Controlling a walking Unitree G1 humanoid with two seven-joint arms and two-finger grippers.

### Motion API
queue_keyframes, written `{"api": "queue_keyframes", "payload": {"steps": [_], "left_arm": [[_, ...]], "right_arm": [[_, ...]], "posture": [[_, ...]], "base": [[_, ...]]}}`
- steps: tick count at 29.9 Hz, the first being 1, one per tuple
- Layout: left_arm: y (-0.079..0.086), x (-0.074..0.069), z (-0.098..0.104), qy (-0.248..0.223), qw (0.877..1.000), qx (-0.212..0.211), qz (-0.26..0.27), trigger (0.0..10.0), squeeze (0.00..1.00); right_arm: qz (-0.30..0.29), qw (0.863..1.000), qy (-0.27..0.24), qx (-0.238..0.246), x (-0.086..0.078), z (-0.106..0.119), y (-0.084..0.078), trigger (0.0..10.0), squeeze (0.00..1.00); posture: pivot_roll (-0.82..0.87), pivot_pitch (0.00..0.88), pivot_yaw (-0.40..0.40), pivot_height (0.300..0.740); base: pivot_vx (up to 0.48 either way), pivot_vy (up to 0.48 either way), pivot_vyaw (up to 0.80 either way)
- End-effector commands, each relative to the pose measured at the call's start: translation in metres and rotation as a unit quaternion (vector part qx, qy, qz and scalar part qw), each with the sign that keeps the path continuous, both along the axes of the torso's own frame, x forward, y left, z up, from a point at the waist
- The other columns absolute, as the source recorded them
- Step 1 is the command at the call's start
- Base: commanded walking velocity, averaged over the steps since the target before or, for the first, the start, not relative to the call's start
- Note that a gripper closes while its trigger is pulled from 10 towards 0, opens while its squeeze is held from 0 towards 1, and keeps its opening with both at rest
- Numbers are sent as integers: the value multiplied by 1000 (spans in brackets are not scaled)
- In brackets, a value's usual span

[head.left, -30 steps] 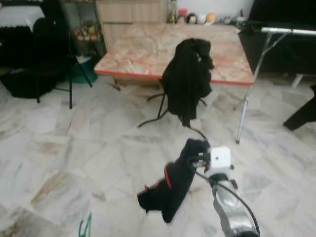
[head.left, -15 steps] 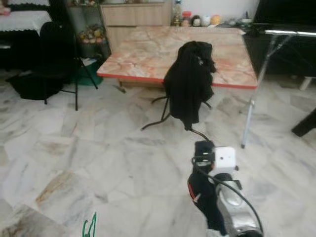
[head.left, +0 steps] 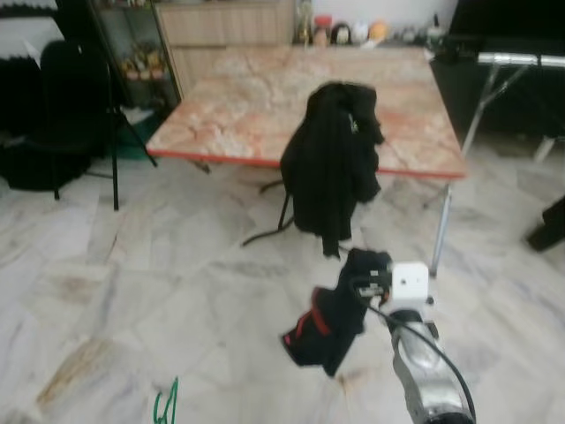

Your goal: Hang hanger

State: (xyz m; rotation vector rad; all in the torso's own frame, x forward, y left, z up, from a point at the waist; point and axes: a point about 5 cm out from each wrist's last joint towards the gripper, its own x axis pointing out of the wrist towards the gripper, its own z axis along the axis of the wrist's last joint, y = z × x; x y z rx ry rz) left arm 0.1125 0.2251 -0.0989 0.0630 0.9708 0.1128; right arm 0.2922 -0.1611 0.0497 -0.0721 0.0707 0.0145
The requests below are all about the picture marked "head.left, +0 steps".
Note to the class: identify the white round plush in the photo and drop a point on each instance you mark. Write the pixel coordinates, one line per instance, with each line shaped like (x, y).
(359, 33)

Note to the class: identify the light wooden cabinet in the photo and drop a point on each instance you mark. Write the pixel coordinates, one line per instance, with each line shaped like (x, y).
(229, 26)

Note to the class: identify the black display shelf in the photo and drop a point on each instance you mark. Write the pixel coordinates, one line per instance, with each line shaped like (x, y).
(132, 53)

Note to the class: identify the navy blue shirt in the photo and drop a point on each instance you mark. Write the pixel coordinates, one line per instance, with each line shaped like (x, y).
(340, 318)

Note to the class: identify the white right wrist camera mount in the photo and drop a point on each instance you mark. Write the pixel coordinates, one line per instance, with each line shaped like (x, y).
(410, 284)

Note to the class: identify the black TV cabinet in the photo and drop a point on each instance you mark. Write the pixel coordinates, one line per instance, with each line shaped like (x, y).
(530, 106)

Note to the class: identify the marble folding table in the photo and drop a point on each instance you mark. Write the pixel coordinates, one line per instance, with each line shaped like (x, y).
(256, 97)

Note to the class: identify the black shirt with yellow logo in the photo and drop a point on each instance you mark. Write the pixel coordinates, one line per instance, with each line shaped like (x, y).
(331, 168)

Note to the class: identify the silver metal clothes rack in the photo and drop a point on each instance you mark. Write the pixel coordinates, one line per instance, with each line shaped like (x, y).
(521, 59)

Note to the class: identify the black television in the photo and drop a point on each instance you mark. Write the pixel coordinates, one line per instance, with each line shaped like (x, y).
(512, 16)

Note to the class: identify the black shirt with white lettering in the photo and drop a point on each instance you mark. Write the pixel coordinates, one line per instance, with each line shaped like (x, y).
(549, 230)

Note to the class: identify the orange round plush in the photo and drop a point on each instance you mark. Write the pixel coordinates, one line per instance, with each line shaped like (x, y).
(378, 31)

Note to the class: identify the green plastic hanger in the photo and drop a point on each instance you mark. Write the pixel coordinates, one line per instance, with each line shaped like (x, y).
(175, 397)

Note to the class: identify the black chair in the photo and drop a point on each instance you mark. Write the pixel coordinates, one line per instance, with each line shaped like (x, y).
(62, 97)

